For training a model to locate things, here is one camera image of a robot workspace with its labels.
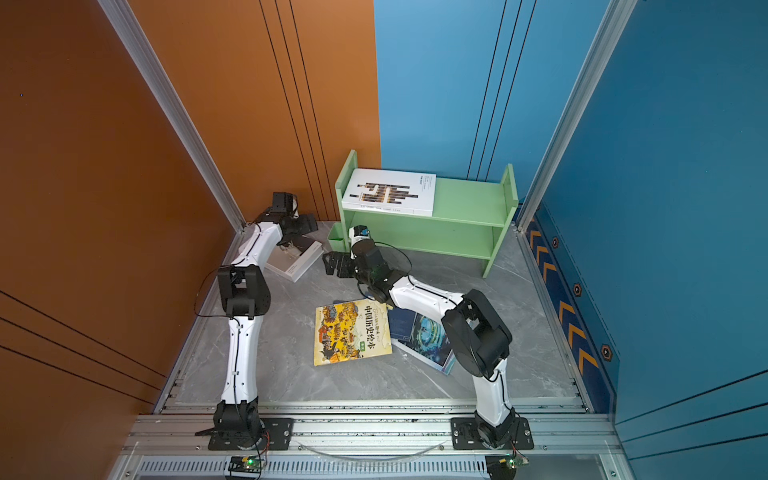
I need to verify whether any green circuit board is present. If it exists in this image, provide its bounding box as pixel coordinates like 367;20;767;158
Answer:
485;454;529;480
225;456;266;479

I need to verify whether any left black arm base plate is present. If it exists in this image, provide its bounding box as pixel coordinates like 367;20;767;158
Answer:
197;417;294;453

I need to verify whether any green wooden two-tier shelf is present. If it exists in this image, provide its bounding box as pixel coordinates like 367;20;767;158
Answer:
327;164;519;278

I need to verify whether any dark blue circle-cover book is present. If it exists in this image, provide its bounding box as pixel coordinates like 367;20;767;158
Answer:
388;308;455;375

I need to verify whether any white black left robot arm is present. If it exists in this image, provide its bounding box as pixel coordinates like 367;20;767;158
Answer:
212;207;317;450

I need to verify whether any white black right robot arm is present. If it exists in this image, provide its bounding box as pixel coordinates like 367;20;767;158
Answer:
322;239;522;449

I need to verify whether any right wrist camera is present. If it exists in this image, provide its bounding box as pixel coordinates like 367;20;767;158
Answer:
349;225;371;246

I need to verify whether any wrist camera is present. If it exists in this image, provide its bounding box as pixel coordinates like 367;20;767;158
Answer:
270;192;298;218
349;225;371;246

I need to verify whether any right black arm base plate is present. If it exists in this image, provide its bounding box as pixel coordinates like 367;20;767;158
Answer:
450;415;535;451

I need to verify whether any white book with brown pattern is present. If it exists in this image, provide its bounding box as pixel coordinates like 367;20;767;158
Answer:
341;168;437;217

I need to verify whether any left green circuit board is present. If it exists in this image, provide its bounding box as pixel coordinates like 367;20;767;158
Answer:
225;456;266;479

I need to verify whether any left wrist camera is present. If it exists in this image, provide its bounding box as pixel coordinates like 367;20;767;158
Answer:
270;192;298;218

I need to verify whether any aluminium mounting rail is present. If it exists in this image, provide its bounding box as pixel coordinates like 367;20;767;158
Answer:
120;397;622;456

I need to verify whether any white LOVER book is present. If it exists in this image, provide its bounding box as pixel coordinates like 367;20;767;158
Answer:
266;236;324;283

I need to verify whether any yellow illustrated Chinese book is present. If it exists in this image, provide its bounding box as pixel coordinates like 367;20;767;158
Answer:
313;299;392;366

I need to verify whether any right green circuit board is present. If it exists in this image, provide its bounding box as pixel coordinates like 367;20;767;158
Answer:
485;454;529;480

